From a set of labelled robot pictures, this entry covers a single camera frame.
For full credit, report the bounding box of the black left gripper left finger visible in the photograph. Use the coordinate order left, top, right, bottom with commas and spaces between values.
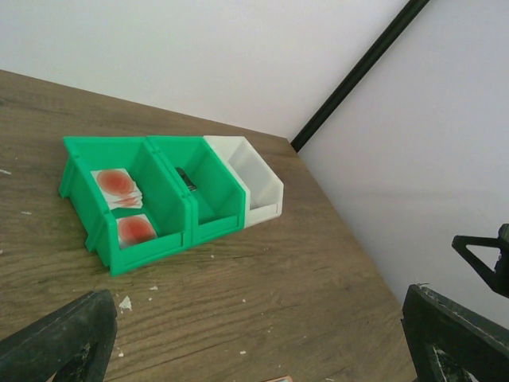
1, 290, 117, 381

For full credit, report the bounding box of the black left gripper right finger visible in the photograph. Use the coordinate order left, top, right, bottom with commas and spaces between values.
402, 284, 508, 381

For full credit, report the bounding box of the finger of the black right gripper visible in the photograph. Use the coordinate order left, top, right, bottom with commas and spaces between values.
452, 223, 509, 299

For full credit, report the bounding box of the red circle card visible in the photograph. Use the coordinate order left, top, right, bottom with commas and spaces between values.
91, 168, 141, 201
116, 214, 157, 249

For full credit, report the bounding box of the pink leather card holder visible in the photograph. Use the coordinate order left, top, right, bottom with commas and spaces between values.
266, 375, 293, 382

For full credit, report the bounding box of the red and white card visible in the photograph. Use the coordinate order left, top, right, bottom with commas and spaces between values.
106, 193, 143, 210

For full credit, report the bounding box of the left green plastic bin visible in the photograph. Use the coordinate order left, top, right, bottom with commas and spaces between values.
59, 137, 192, 275

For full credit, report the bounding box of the green plastic bin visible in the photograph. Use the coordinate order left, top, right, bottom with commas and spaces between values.
59, 137, 192, 275
148, 135, 246, 246

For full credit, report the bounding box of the middle green plastic bin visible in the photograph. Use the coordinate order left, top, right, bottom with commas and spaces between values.
148, 135, 246, 246

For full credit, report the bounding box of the white plastic bin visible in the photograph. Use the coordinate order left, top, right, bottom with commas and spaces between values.
204, 135, 284, 228

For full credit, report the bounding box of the right black frame post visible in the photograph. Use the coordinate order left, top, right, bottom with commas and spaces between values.
290, 0, 429, 153

